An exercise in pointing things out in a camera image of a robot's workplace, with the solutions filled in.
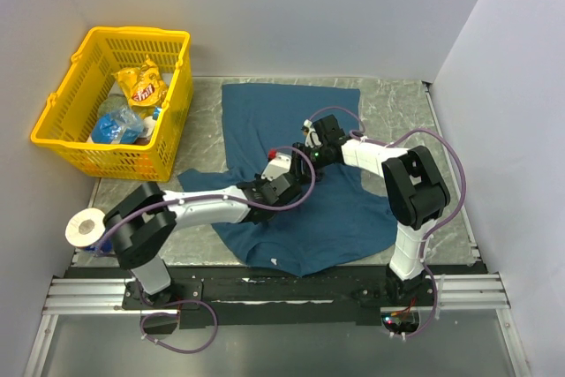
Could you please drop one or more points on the aluminium frame rail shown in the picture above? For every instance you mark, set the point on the aluminium frame rail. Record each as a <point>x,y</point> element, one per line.
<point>88,297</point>

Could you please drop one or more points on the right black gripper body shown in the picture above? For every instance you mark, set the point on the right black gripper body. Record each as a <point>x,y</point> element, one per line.
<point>318,156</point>

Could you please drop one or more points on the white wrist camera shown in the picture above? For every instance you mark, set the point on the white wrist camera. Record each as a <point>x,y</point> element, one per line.
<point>277,164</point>
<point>311,137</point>

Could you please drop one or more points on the toilet paper roll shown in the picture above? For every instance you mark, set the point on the toilet paper roll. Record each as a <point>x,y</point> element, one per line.
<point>85,229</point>

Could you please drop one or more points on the blue plastic bag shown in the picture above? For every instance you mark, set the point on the blue plastic bag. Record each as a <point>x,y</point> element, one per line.
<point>120,126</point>

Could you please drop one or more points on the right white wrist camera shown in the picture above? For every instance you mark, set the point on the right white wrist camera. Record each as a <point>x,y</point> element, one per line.
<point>311,137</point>

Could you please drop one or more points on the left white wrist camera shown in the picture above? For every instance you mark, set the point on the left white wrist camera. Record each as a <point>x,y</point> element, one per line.
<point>277,164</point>

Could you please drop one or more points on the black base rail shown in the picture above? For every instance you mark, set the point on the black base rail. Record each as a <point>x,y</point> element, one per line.
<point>229,296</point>

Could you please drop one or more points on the yellow plastic basket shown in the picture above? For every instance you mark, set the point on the yellow plastic basket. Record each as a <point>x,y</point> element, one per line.
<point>71,111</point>

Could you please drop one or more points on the yellow snack bag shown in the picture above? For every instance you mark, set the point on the yellow snack bag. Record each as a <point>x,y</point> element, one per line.
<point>143,85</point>

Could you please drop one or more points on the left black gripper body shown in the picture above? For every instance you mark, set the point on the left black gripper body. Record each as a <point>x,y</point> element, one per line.
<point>259,181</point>

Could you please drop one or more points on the small white bottle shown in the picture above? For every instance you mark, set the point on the small white bottle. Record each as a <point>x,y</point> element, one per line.
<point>150,123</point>

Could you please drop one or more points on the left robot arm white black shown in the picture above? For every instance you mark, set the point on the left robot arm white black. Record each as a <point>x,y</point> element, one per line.
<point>139,225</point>

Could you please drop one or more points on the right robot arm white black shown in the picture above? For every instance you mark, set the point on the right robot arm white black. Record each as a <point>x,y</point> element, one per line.
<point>416,191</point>

